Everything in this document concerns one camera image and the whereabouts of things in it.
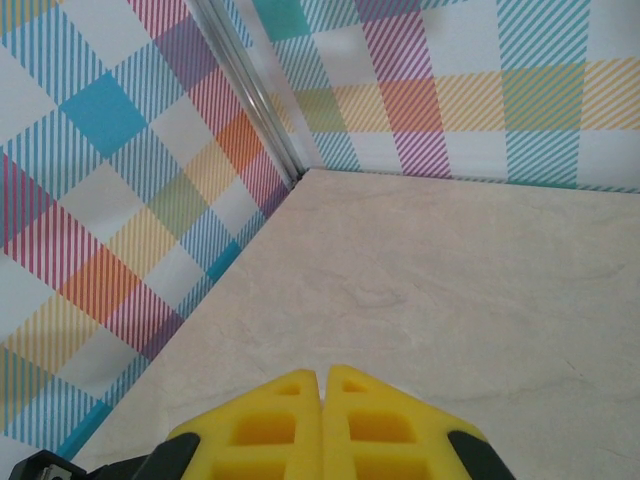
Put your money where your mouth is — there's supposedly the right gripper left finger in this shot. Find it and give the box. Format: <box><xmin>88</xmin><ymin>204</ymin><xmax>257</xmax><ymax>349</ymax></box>
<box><xmin>149</xmin><ymin>368</ymin><xmax>327</xmax><ymax>480</ymax></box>

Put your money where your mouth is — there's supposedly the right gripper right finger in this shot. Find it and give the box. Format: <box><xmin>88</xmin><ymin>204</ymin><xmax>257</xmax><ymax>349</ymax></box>
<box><xmin>322</xmin><ymin>363</ymin><xmax>517</xmax><ymax>480</ymax></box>

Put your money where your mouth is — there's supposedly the aluminium frame post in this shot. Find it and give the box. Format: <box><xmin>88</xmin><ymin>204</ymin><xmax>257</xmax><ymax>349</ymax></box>
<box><xmin>189</xmin><ymin>0</ymin><xmax>307</xmax><ymax>182</ymax></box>

